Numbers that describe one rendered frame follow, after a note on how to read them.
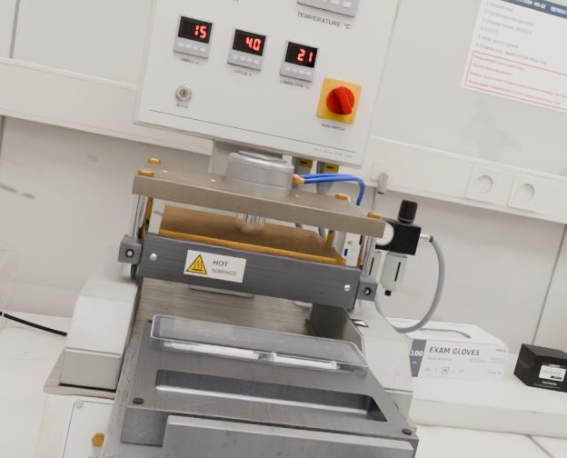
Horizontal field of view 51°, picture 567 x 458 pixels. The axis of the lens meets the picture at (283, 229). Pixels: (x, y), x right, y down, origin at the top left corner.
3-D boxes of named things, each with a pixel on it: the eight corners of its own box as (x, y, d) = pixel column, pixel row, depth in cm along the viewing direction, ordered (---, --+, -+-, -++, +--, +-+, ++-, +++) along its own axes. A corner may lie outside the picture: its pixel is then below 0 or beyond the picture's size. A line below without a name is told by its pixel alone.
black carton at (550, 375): (512, 373, 122) (521, 342, 121) (552, 380, 123) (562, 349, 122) (526, 386, 116) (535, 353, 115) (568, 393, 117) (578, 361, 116)
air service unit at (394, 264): (323, 281, 90) (344, 186, 88) (412, 295, 93) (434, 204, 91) (331, 292, 85) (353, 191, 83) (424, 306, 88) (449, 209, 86)
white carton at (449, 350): (372, 350, 119) (380, 314, 118) (463, 355, 127) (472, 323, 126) (403, 376, 108) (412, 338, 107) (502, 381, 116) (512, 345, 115)
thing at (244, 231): (160, 233, 78) (172, 163, 77) (320, 260, 82) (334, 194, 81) (152, 266, 61) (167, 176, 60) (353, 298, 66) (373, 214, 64)
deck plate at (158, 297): (110, 262, 96) (111, 256, 95) (316, 294, 102) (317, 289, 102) (42, 393, 51) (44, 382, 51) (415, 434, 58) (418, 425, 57)
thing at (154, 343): (145, 363, 47) (150, 337, 46) (149, 337, 52) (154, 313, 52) (365, 392, 50) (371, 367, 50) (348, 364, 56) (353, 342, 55)
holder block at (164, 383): (140, 343, 54) (144, 316, 53) (349, 371, 57) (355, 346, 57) (119, 442, 38) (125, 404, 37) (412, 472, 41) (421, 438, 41)
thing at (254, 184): (139, 220, 84) (154, 129, 82) (346, 255, 90) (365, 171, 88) (120, 262, 61) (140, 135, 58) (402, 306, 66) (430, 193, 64)
